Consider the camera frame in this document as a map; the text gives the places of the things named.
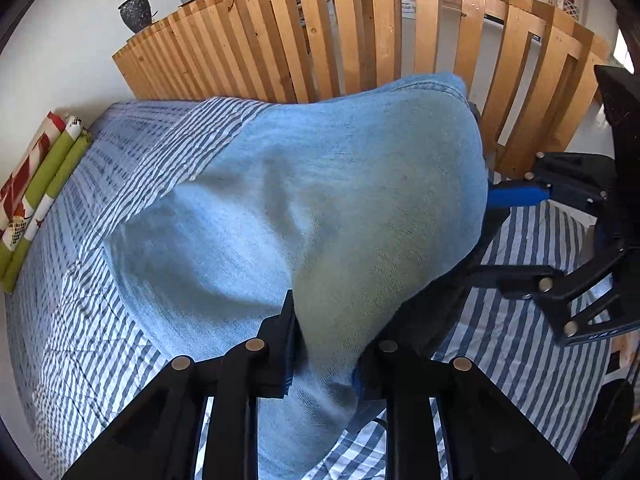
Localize green red floral folded blanket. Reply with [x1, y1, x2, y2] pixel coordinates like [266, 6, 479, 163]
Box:
[1, 112, 92, 294]

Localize wooden slatted headboard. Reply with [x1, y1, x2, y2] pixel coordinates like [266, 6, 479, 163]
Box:
[113, 0, 610, 178]

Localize light blue denim jeans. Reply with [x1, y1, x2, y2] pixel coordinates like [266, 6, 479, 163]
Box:
[104, 73, 487, 479]

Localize dark flower pot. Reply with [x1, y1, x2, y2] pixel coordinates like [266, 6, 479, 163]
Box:
[118, 0, 153, 34]

